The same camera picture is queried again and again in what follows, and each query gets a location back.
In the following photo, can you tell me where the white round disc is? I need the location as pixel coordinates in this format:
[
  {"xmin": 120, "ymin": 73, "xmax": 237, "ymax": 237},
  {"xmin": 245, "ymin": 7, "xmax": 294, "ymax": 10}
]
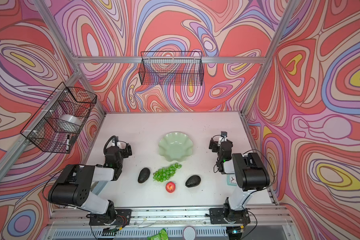
[{"xmin": 183, "ymin": 226, "xmax": 197, "ymax": 240}]

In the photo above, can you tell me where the black marker pen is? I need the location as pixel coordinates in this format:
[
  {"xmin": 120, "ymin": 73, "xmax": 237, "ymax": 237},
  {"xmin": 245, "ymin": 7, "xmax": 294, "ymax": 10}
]
[{"xmin": 66, "ymin": 135, "xmax": 70, "ymax": 153}]

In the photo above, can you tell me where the white tape roll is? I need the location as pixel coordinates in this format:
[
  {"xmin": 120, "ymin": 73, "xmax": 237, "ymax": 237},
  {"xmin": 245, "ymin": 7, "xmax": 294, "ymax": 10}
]
[{"xmin": 60, "ymin": 114, "xmax": 82, "ymax": 126}]

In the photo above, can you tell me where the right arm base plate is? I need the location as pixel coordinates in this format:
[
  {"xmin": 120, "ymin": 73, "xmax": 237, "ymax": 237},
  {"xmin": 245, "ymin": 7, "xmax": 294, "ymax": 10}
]
[{"xmin": 206, "ymin": 208, "xmax": 251, "ymax": 226}]

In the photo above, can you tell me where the black wire basket left wall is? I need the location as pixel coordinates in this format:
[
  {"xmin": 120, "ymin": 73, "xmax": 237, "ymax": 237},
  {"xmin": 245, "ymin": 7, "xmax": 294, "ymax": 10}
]
[{"xmin": 20, "ymin": 83, "xmax": 97, "ymax": 154}]

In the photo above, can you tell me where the small teal alarm clock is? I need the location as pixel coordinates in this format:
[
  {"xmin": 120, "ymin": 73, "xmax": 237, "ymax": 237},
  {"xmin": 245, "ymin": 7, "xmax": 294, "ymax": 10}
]
[{"xmin": 227, "ymin": 175, "xmax": 237, "ymax": 186}]

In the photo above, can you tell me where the black wire basket wall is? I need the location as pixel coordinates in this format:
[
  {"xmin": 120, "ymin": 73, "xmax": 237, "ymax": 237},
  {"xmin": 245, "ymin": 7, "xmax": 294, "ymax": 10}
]
[
  {"xmin": 139, "ymin": 51, "xmax": 204, "ymax": 86},
  {"xmin": 20, "ymin": 83, "xmax": 97, "ymax": 154}
]

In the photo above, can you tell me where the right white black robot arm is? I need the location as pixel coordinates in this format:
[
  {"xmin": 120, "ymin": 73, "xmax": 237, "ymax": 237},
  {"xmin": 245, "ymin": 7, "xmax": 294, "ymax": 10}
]
[{"xmin": 206, "ymin": 132, "xmax": 271, "ymax": 226}]

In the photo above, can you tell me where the green grape bunch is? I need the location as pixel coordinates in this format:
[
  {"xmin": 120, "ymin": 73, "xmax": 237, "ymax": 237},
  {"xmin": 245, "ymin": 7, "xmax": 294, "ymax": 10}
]
[{"xmin": 153, "ymin": 163, "xmax": 182, "ymax": 183}]

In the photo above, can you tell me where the dark avocado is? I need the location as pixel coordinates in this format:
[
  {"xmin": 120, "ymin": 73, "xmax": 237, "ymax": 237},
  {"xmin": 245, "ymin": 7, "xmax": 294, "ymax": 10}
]
[
  {"xmin": 138, "ymin": 168, "xmax": 151, "ymax": 184},
  {"xmin": 185, "ymin": 175, "xmax": 201, "ymax": 188}
]

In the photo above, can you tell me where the green snack packet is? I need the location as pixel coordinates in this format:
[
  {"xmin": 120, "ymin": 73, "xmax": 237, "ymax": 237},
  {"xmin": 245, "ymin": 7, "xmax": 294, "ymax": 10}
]
[{"xmin": 147, "ymin": 229, "xmax": 169, "ymax": 240}]

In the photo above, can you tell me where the black wire basket back wall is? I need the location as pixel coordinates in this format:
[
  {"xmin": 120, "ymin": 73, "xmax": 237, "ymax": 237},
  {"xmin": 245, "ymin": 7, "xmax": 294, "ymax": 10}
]
[{"xmin": 139, "ymin": 51, "xmax": 204, "ymax": 86}]

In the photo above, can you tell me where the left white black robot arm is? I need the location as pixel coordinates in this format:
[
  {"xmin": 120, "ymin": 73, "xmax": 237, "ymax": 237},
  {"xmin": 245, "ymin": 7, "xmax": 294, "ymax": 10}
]
[{"xmin": 47, "ymin": 136, "xmax": 133, "ymax": 226}]

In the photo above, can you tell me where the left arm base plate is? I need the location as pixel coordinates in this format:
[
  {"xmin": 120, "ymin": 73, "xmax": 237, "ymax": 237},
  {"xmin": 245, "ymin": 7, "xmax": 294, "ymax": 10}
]
[{"xmin": 86, "ymin": 209, "xmax": 132, "ymax": 227}]

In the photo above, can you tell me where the red fake apple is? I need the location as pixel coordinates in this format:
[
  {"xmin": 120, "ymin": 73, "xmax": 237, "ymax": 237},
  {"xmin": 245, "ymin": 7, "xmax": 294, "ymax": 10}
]
[{"xmin": 166, "ymin": 182, "xmax": 176, "ymax": 193}]

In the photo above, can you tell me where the light green scalloped fruit bowl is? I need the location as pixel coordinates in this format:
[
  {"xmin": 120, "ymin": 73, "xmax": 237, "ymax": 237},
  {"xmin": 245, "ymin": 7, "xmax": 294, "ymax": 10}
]
[{"xmin": 158, "ymin": 132, "xmax": 194, "ymax": 162}]

